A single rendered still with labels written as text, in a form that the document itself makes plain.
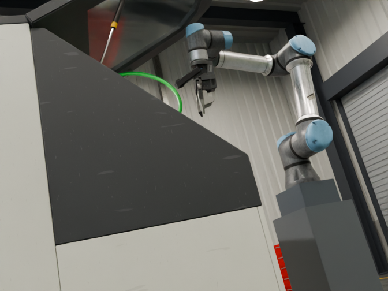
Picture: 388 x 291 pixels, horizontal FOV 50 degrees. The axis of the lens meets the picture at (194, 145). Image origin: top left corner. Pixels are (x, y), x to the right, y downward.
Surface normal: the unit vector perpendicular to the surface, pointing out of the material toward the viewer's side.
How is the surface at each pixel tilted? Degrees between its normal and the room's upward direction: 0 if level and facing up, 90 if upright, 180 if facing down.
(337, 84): 90
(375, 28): 90
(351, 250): 90
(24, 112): 90
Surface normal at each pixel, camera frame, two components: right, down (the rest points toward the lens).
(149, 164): 0.20, -0.35
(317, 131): 0.39, -0.25
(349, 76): -0.91, 0.08
